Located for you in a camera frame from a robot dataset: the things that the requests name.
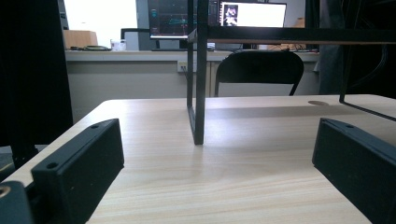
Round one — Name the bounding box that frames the dark screen monitor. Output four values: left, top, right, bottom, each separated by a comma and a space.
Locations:
147, 0, 219, 40

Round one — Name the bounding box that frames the black two-tier metal rack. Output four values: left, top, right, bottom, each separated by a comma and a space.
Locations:
186, 0, 396, 146

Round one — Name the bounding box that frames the bright white screen monitor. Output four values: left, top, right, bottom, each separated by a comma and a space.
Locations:
219, 0, 288, 28

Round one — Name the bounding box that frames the black metal frame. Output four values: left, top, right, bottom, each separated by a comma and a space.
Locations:
120, 27, 150, 41

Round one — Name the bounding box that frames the clear plastic cup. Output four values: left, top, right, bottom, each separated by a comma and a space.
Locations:
110, 38, 127, 51

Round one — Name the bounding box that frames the black coiled cable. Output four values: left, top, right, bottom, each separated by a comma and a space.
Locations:
69, 45, 111, 52

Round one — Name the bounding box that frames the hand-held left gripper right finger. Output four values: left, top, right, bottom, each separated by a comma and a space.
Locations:
312, 118, 396, 224

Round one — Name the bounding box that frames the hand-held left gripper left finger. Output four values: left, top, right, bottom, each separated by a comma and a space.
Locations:
31, 118, 125, 224

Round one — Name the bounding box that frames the brown cardboard box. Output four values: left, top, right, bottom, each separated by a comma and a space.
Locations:
63, 29, 99, 50

